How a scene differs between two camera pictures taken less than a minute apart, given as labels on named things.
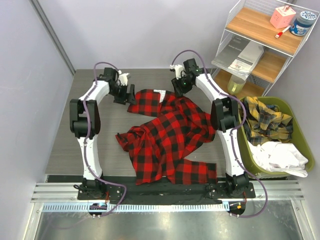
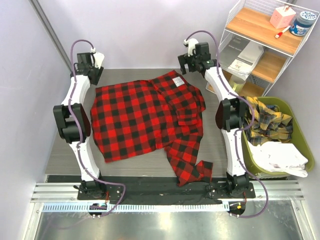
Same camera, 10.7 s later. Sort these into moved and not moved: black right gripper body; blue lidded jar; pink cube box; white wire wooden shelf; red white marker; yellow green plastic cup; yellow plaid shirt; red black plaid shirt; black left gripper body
Moved: black left gripper body; black right gripper body; red black plaid shirt
Not moved: yellow green plastic cup; yellow plaid shirt; blue lidded jar; white wire wooden shelf; pink cube box; red white marker
